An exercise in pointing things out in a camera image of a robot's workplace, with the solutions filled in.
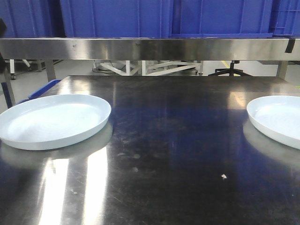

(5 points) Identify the blue crate far left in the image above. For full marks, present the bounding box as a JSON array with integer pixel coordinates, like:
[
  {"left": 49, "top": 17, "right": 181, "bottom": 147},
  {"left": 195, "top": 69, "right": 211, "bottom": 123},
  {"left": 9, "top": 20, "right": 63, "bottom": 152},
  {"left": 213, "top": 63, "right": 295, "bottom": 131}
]
[{"left": 0, "top": 0, "right": 65, "bottom": 38}]

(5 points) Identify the blue crate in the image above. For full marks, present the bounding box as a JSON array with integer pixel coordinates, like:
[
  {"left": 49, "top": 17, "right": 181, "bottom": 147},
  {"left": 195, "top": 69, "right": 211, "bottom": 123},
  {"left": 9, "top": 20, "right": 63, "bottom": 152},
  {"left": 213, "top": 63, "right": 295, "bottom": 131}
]
[
  {"left": 270, "top": 0, "right": 300, "bottom": 38},
  {"left": 60, "top": 0, "right": 173, "bottom": 38},
  {"left": 170, "top": 0, "right": 272, "bottom": 38},
  {"left": 0, "top": 0, "right": 65, "bottom": 38}
]

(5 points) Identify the white metal frame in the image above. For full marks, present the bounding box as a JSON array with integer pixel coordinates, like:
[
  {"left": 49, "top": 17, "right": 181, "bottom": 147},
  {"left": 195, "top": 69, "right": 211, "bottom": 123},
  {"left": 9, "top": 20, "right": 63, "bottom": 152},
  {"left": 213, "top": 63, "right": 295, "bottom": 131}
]
[{"left": 92, "top": 60, "right": 203, "bottom": 76}]

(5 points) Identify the steel shelf left leg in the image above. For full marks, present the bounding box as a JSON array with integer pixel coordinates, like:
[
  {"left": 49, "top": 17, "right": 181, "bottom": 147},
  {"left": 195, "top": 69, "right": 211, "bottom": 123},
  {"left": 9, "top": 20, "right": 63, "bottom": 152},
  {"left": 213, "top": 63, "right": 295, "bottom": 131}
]
[{"left": 0, "top": 58, "right": 15, "bottom": 108}]

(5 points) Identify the stainless steel shelf rail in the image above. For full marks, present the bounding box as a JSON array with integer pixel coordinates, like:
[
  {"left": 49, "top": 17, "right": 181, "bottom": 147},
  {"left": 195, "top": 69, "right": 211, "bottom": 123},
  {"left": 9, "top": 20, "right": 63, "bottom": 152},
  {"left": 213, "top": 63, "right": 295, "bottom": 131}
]
[{"left": 0, "top": 38, "right": 300, "bottom": 61}]

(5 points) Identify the blue crate centre left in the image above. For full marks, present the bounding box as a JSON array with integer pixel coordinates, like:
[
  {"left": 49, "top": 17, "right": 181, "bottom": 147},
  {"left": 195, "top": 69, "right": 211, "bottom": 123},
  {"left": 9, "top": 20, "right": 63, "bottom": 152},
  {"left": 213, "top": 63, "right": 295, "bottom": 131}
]
[{"left": 60, "top": 0, "right": 173, "bottom": 38}]

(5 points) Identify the light blue plate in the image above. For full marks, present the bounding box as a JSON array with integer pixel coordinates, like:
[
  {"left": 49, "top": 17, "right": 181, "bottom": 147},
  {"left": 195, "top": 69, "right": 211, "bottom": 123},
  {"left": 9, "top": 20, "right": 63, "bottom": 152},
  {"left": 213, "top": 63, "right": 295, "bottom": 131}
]
[
  {"left": 0, "top": 94, "right": 112, "bottom": 150},
  {"left": 246, "top": 96, "right": 300, "bottom": 149}
]

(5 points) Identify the steel shelf right leg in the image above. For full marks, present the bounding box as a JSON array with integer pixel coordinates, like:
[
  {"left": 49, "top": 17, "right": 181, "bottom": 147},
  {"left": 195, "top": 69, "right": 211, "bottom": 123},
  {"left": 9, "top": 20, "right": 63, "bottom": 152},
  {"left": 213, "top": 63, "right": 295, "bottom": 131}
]
[{"left": 276, "top": 61, "right": 289, "bottom": 80}]

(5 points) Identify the blue crate far right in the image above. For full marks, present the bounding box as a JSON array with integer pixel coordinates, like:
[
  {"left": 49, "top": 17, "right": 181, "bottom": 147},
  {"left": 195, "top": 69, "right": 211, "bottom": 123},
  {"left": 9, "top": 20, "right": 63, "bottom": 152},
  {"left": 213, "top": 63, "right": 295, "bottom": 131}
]
[{"left": 270, "top": 0, "right": 300, "bottom": 38}]

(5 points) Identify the blue crate centre right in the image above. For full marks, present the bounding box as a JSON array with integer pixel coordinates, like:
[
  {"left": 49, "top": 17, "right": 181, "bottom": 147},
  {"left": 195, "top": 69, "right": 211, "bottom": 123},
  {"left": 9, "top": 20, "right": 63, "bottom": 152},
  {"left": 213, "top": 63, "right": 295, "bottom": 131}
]
[{"left": 170, "top": 0, "right": 272, "bottom": 38}]

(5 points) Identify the black tape strip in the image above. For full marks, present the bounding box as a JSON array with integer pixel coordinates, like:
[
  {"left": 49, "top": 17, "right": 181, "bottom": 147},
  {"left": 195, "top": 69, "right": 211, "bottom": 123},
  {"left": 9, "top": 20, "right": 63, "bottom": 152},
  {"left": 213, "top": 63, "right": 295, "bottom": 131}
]
[{"left": 285, "top": 38, "right": 295, "bottom": 53}]

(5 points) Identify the steel shelf leg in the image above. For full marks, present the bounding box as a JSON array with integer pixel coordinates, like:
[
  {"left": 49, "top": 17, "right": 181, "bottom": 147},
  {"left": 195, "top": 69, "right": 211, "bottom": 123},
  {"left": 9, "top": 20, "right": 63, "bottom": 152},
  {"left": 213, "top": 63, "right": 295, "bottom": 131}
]
[
  {"left": 276, "top": 61, "right": 289, "bottom": 80},
  {"left": 0, "top": 58, "right": 15, "bottom": 108}
]

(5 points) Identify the black office chair base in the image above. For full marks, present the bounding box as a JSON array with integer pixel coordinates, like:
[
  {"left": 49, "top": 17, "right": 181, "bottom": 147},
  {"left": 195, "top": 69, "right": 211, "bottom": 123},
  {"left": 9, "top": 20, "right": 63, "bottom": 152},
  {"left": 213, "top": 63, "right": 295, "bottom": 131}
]
[{"left": 208, "top": 60, "right": 250, "bottom": 76}]

